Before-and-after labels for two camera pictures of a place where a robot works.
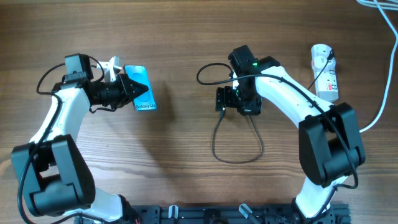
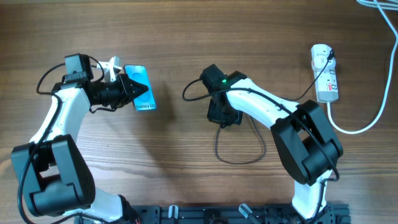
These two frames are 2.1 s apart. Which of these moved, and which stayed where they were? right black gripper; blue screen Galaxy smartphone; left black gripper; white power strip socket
Moved: right black gripper
Stayed: white power strip socket; blue screen Galaxy smartphone; left black gripper
